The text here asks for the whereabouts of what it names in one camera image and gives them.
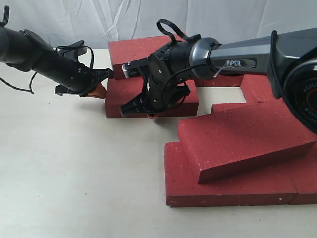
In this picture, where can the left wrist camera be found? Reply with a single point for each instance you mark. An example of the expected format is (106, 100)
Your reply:
(73, 51)

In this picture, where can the front left base brick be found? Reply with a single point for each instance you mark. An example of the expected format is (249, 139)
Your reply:
(268, 186)

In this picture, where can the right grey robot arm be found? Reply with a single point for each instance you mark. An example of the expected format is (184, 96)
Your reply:
(288, 60)

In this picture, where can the blue-grey backdrop cloth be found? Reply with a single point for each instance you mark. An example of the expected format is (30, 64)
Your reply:
(100, 21)

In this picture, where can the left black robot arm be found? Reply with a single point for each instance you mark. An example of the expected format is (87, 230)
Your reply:
(26, 51)

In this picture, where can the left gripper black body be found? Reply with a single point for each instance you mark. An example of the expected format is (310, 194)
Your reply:
(72, 77)

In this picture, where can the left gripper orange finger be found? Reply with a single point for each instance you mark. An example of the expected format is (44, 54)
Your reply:
(99, 92)

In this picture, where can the base brick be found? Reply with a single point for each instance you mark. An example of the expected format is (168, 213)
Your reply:
(220, 81)
(303, 172)
(268, 186)

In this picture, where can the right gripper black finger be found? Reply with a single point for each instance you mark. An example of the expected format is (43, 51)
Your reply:
(134, 106)

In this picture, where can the middle row red brick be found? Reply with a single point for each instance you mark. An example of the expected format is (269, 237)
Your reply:
(233, 108)

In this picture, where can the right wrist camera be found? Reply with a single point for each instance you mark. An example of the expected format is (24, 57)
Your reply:
(136, 68)

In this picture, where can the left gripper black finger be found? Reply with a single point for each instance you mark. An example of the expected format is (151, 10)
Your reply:
(102, 74)

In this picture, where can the back right base brick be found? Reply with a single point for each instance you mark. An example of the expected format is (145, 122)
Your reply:
(220, 81)

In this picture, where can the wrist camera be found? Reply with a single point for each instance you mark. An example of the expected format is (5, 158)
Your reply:
(136, 68)
(73, 51)

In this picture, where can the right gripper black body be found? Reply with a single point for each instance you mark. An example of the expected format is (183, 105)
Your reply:
(165, 75)

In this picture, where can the front right base brick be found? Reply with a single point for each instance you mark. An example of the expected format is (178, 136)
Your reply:
(303, 172)

